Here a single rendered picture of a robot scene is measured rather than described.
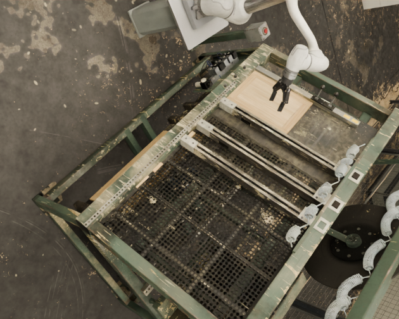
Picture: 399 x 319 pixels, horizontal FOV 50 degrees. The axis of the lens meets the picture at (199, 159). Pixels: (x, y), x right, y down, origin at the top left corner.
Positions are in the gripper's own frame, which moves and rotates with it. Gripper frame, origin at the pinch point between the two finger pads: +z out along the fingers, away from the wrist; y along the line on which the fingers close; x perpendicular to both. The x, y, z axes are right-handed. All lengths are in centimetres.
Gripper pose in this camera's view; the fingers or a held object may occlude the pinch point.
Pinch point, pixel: (275, 104)
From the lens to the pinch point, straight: 291.0
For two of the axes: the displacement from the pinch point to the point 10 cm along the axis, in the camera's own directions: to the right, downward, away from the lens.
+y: 2.6, 6.1, -7.5
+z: -3.0, 7.9, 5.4
